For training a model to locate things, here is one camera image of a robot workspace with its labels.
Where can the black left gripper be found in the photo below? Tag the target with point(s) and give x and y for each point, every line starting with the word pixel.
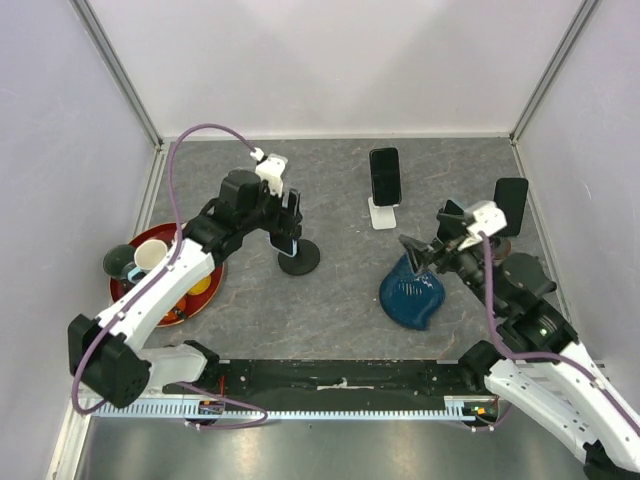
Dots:
pixel 284 223

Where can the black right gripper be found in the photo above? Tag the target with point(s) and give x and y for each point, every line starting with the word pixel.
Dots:
pixel 419 253

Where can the light blue phone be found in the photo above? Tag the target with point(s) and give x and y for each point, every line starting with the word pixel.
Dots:
pixel 287 231

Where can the black round phone stand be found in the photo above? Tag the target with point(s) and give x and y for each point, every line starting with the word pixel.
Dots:
pixel 303 262

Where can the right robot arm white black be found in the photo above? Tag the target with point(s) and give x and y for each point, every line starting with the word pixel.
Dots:
pixel 535 360

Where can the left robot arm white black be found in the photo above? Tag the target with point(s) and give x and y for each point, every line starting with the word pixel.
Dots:
pixel 107 353

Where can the white phone stand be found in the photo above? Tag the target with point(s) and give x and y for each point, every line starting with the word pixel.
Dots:
pixel 382 217

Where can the wooden round phone stand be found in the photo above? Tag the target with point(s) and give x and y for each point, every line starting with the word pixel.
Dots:
pixel 500 247

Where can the black phone on white stand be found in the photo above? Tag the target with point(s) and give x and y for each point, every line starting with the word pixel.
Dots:
pixel 385 176

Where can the black phone on wooden stand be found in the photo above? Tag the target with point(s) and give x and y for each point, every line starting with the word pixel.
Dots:
pixel 510 196

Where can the blue leaf-shaped plate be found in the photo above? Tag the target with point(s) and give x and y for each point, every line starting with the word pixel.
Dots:
pixel 410 300

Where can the yellow cup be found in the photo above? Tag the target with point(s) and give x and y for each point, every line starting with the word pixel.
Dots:
pixel 200 287

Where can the red round tray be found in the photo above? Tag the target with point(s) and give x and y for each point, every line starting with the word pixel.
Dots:
pixel 166 232

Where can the orange cup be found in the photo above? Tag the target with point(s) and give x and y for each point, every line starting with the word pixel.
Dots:
pixel 177 314

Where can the dark green mug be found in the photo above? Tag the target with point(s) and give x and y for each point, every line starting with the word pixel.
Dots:
pixel 119 261

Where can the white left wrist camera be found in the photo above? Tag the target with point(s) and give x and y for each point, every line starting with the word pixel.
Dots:
pixel 270 168

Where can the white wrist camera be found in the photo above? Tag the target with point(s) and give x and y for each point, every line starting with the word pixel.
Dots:
pixel 270 168
pixel 483 217

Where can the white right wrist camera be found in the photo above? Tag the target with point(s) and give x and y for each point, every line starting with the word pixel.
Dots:
pixel 483 217

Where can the white mug blue handle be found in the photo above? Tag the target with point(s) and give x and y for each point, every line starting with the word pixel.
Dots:
pixel 146 257

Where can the light blue cable duct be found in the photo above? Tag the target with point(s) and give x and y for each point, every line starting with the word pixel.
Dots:
pixel 320 406

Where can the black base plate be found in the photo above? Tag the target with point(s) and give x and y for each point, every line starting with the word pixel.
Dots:
pixel 243 379

